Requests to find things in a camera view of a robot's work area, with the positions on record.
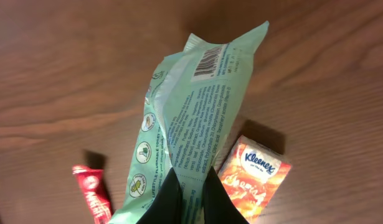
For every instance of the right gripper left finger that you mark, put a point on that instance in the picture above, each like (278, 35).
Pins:
(167, 206)

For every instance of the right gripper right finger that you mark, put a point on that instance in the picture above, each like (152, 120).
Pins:
(218, 207)

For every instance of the red snack bar wrapper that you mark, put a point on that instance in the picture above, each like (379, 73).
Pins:
(94, 192)

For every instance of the mint green wipes packet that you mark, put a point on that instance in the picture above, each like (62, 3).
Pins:
(190, 106)

